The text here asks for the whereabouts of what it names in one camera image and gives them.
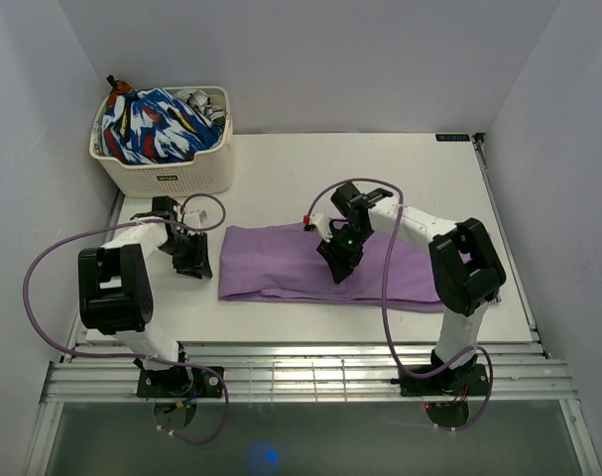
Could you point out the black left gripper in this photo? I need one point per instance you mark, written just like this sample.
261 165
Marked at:
199 262

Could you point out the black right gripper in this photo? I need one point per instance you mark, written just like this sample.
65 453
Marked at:
340 265

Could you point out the purple trousers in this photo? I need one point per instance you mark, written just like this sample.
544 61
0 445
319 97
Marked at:
280 263

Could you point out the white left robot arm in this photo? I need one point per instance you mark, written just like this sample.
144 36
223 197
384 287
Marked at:
115 294

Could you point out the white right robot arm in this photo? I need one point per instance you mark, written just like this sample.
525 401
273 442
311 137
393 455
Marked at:
466 270

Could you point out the cream plastic laundry basket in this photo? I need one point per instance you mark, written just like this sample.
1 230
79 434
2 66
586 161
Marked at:
211 171

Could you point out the blue table label sticker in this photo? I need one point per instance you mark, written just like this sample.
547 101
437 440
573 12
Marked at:
452 138

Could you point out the blue white patterned garment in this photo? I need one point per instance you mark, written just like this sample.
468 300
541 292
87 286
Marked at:
152 127

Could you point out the white grey garment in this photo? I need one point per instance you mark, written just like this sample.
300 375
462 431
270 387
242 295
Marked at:
209 105

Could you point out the orange black garment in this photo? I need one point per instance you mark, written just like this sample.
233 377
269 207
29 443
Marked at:
118 88

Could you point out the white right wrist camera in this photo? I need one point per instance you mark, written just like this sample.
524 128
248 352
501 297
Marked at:
319 223

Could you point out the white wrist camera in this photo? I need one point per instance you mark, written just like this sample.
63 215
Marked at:
196 219
319 223

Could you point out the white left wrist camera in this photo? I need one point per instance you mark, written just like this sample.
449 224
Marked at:
196 219

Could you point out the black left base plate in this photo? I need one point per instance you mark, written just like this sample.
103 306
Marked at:
179 383

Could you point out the aluminium rail frame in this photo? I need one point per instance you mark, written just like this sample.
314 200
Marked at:
310 385

